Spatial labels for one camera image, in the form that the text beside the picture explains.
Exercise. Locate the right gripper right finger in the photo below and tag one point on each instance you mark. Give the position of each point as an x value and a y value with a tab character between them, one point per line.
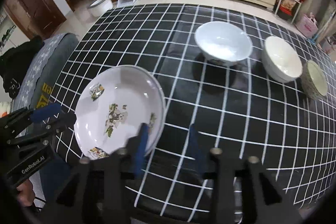
214	166

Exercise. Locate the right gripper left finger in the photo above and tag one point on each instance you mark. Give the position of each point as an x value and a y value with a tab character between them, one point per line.
124	164

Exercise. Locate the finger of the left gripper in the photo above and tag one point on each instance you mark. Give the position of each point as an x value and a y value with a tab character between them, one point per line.
58	125
45	112

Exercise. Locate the bear print white plate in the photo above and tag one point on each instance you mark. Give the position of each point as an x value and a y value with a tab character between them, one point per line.
105	116

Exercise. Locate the pink flower white plate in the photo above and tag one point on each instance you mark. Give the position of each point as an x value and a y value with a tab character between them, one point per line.
150	105

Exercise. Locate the person left hand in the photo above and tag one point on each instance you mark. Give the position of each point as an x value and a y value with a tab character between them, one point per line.
26	193

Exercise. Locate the grey sofa with cover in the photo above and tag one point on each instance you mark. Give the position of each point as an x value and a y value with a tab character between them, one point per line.
43	72

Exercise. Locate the brown wooden door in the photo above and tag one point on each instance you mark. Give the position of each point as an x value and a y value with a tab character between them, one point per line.
35	17

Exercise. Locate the white bowl with flower print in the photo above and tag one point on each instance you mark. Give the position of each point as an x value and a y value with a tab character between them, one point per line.
223	43

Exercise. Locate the plain cream bowl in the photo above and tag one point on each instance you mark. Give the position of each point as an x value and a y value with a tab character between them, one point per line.
280	60

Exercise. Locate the white round bin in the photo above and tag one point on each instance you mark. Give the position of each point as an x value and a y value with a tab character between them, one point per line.
99	7

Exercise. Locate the black floral patterned bowl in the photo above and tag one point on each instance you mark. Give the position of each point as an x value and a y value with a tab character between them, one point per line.
313	81

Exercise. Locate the pink gift bag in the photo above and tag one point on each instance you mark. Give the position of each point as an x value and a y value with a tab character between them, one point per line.
307	25

